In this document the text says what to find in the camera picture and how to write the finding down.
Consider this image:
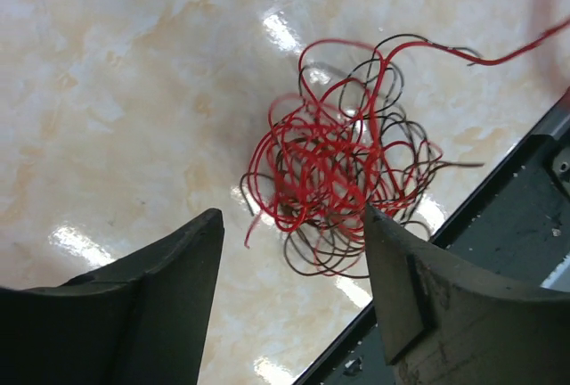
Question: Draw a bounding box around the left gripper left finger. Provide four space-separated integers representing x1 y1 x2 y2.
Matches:
1 209 224 384

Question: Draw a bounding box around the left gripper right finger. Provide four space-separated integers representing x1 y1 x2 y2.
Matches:
364 207 569 384

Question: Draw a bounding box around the red and black cable tangle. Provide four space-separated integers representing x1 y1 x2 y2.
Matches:
239 17 570 279

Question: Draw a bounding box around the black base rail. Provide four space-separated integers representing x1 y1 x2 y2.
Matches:
299 97 569 384

